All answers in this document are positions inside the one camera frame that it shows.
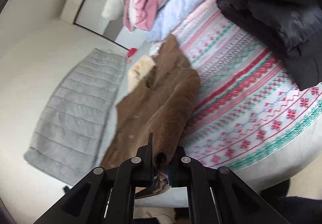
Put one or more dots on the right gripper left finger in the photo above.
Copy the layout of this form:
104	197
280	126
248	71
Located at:
105	196

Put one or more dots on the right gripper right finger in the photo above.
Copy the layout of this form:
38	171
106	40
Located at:
218	195

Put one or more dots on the brown coat with fur collar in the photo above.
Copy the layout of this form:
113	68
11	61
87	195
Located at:
160	106

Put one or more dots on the grey quilted headboard cushion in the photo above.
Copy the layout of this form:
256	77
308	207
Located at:
68	135

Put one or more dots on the patterned knit blanket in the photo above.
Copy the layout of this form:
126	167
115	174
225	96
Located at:
248	106

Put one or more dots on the red object by bed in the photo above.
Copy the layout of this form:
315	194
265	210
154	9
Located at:
131	52

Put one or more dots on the white wardrobe with grey band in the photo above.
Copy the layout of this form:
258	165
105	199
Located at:
87	14

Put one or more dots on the light blue fleece blanket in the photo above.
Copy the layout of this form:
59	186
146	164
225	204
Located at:
169	17

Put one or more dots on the black puffer jacket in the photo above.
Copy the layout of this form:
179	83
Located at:
291	29

